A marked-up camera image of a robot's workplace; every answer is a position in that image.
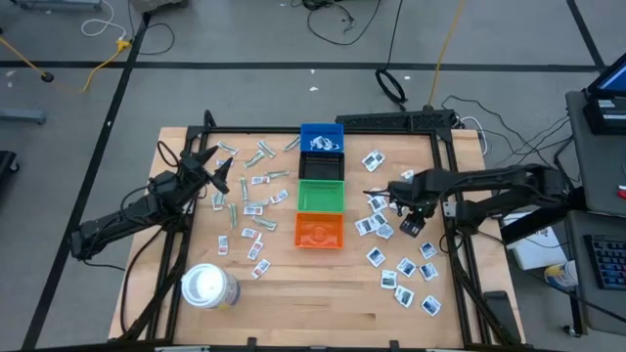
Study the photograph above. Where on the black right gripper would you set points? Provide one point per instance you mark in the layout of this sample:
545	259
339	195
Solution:
420	190

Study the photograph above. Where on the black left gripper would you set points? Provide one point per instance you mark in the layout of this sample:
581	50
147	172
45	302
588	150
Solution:
193	176

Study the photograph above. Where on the green striped bandage wrapper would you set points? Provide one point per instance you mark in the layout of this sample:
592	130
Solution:
243	189
277	173
257	202
227	148
221	199
292	144
264	223
266	148
254	159
233	215

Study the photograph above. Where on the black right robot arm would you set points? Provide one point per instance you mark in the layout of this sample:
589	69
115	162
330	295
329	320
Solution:
489	183

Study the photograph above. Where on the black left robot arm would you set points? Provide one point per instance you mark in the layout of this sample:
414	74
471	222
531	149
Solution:
112	220

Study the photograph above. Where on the orange plastic basket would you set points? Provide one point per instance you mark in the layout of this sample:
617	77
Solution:
319	231

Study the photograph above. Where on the green plastic basket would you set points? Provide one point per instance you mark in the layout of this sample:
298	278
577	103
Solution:
321	197

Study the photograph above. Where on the black plastic basket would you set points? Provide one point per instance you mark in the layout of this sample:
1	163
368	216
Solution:
321	167

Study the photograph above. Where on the blue plastic basket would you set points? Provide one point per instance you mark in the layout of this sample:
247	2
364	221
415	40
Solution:
322	129

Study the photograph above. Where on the black flat pad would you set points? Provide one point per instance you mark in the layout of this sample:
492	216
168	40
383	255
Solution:
499	308

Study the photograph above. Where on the black desk beam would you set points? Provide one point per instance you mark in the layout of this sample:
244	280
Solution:
543	220

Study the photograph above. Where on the white and yellow container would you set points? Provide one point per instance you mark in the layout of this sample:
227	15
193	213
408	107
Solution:
562	274

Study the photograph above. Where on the black floor socket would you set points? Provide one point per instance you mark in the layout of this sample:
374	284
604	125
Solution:
47	76

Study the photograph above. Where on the grey cart top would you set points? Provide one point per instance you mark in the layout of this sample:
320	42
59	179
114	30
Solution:
599	166

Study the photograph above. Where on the black computer keyboard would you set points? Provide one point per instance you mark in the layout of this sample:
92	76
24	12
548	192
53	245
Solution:
609	261

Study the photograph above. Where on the grey desk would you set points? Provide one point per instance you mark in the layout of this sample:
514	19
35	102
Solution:
601	308

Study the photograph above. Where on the black wheeled base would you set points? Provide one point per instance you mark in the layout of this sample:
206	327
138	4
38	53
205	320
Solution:
6	166

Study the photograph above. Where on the small red object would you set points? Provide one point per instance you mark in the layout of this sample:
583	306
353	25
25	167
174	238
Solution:
622	191

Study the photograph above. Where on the black labelled device box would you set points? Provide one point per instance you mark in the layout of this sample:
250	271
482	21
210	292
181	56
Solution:
604	117

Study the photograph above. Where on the grey metal furniture base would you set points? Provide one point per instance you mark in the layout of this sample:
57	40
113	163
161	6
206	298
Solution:
58	4

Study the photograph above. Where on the black monitor with blue screen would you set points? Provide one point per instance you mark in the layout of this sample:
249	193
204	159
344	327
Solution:
613	80

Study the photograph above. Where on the black perforated metal rail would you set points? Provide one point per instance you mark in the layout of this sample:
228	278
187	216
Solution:
391	120

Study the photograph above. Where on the black camera clamp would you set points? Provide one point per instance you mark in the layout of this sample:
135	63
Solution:
252	343
394	345

